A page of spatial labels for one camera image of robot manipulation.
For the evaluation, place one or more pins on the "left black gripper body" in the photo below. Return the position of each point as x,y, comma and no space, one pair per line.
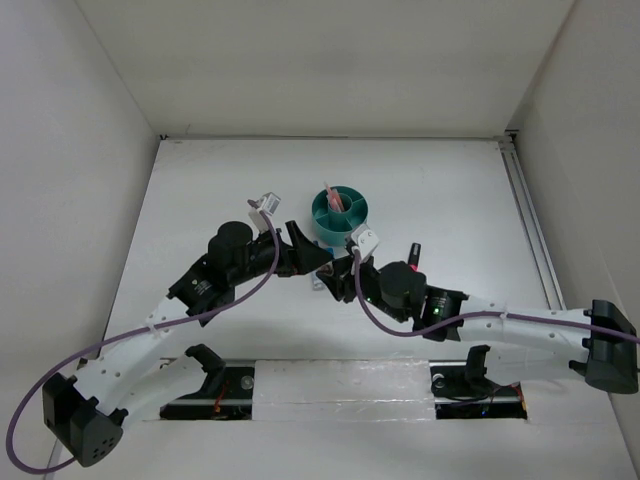
262,257

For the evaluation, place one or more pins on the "aluminium rail right side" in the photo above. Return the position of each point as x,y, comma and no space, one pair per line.
530,222

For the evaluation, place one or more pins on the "clear spray bottle blue cap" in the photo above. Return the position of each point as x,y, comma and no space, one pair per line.
317,284

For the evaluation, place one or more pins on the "teal round compartment organizer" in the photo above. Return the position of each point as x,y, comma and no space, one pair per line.
330,227

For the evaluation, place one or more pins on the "pink purple pen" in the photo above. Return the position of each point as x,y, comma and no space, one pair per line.
334,202

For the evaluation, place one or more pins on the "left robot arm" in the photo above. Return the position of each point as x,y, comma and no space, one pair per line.
89,411

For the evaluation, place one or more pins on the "red pink pen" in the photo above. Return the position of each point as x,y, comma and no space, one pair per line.
330,192

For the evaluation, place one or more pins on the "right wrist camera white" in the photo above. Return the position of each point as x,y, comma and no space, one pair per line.
363,241

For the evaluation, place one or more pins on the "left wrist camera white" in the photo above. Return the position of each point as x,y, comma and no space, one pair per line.
261,208

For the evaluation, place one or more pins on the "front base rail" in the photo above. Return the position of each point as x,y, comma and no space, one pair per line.
371,391

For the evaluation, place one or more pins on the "black pink highlighter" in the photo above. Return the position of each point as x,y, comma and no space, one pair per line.
414,256

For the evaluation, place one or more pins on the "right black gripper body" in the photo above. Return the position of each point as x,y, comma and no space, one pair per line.
370,280

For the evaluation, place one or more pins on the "orange marker pen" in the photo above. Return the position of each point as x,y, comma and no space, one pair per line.
340,197

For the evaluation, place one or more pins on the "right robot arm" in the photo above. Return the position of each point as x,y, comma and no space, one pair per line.
597,345

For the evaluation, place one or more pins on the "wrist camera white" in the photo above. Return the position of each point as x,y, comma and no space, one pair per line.
261,208
363,241

